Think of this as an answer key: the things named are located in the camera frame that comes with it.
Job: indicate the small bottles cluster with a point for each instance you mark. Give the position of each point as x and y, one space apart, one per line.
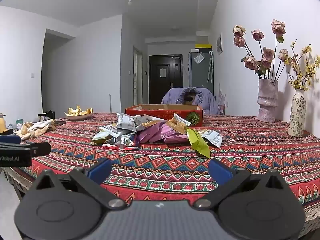
17 123

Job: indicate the pink wall decoration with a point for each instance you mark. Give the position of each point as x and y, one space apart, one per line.
222 97

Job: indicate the floral white vase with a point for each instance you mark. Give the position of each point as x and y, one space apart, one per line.
297 115

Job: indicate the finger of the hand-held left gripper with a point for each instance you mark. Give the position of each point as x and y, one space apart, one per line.
27 148
10 139

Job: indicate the yellow flower branches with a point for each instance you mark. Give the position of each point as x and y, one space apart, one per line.
303 70

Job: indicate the white knit glove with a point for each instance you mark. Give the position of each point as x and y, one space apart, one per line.
41 127

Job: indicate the white work gloves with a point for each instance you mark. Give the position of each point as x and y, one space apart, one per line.
25 131

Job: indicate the glass panel door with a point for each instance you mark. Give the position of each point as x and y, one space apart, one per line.
137 80

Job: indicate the wooden chair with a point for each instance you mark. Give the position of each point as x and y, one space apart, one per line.
189 100

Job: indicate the white folded umbrella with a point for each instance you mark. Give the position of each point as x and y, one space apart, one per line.
210 66

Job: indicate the grey refrigerator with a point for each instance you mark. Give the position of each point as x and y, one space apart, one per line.
197 77

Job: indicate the wall picture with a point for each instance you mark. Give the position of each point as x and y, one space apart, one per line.
219 44

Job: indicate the red cardboard box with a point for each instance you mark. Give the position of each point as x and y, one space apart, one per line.
193 117

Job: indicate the clear plastic bag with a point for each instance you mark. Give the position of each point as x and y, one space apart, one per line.
199 58

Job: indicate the cream kettle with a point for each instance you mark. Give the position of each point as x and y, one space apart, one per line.
2 123

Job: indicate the dark flat case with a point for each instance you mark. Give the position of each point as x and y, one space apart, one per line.
60 123

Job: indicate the patterned red tablecloth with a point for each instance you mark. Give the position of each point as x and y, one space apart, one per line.
155 165

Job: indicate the white paper notice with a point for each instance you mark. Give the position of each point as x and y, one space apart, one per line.
163 73

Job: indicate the dried pink rose bunch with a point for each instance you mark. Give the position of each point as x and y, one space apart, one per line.
251 62

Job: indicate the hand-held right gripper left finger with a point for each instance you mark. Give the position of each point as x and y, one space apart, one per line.
100 170

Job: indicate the pile of snack packets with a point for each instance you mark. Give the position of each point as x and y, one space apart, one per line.
155 133

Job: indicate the black entrance door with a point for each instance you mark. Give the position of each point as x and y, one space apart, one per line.
155 90

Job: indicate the pink ceramic vase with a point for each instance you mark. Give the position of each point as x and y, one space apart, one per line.
267 100

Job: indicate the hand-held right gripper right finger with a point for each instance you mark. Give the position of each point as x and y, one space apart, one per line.
220 171

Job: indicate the purple puffer jacket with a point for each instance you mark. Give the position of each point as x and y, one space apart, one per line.
172 96

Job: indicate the yellow box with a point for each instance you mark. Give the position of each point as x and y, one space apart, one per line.
203 46

